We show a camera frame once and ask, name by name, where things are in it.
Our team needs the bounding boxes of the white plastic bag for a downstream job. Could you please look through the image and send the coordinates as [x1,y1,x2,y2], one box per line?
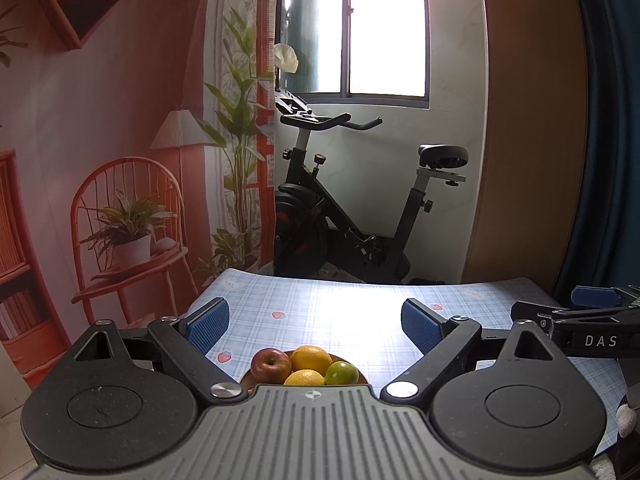
[272,44,300,73]

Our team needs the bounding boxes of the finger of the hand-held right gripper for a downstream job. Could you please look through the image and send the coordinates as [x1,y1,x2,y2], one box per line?
[510,301,557,331]
[571,285,640,309]

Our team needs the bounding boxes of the black exercise bike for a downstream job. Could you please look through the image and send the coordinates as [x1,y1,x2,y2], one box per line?
[272,87,471,286]

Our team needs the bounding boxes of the wooden panel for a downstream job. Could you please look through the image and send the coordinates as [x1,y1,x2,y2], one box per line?
[460,0,588,293]

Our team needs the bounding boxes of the cream round plate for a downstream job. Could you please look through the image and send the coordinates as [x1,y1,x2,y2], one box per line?
[239,352,371,396]

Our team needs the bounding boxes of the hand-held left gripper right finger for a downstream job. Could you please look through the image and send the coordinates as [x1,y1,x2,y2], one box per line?
[380,297,569,401]

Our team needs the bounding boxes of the green apple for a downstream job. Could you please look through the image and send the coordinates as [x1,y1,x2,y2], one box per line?
[325,361,360,386]

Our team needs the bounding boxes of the red apple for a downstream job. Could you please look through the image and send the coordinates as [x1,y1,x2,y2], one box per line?
[251,347,293,386]

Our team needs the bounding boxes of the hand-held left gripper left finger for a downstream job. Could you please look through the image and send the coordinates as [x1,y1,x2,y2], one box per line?
[72,297,251,403]

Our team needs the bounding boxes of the yellow lemon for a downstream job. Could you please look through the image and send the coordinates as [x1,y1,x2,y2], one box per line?
[291,345,333,376]
[283,369,326,387]

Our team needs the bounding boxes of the wall poster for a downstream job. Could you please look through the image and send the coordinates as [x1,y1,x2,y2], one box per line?
[0,0,278,391]

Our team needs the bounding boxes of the window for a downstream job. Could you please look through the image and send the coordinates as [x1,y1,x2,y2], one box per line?
[275,0,431,110]

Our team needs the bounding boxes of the blue plaid tablecloth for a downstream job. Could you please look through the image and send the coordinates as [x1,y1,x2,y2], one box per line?
[180,267,626,461]

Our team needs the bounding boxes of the person's right hand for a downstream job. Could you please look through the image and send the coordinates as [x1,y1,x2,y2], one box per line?
[614,392,640,480]

